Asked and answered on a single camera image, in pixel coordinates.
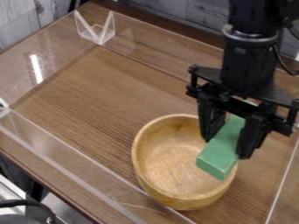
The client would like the black cable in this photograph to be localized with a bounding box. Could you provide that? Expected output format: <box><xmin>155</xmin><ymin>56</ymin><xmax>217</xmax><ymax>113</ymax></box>
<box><xmin>0</xmin><ymin>199</ymin><xmax>57</xmax><ymax>224</ymax></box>

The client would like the green rectangular block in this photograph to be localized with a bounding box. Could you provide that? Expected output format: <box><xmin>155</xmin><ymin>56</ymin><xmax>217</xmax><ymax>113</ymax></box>
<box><xmin>195</xmin><ymin>99</ymin><xmax>260</xmax><ymax>182</ymax></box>

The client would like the clear acrylic tray enclosure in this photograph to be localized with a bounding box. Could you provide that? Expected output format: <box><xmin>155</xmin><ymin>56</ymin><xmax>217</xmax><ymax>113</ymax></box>
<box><xmin>0</xmin><ymin>15</ymin><xmax>295</xmax><ymax>224</ymax></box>

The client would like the brown wooden bowl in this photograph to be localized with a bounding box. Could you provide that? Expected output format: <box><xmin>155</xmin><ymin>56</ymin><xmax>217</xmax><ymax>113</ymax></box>
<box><xmin>130</xmin><ymin>114</ymin><xmax>236</xmax><ymax>211</ymax></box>

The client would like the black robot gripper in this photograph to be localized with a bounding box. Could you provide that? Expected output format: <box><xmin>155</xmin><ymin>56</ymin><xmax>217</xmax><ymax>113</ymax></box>
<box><xmin>187</xmin><ymin>24</ymin><xmax>299</xmax><ymax>159</ymax></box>

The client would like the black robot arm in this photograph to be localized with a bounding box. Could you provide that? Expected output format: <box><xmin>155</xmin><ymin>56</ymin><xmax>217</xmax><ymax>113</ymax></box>
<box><xmin>187</xmin><ymin>0</ymin><xmax>299</xmax><ymax>159</ymax></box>

